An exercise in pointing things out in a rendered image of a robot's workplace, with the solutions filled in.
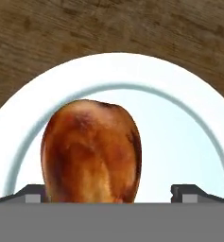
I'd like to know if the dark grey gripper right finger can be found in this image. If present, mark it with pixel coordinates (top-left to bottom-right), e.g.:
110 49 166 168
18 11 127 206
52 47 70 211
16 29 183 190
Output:
170 183 224 204

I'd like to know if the brown chicken drumstick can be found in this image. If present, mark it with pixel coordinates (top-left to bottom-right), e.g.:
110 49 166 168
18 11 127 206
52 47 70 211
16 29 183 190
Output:
40 98 143 204

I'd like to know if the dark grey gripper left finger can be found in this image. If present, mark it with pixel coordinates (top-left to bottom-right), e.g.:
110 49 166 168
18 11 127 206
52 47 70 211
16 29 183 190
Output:
0 183 50 204

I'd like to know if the white round plate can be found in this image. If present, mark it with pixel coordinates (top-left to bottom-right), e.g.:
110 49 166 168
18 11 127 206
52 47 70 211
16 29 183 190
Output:
0 52 224 204

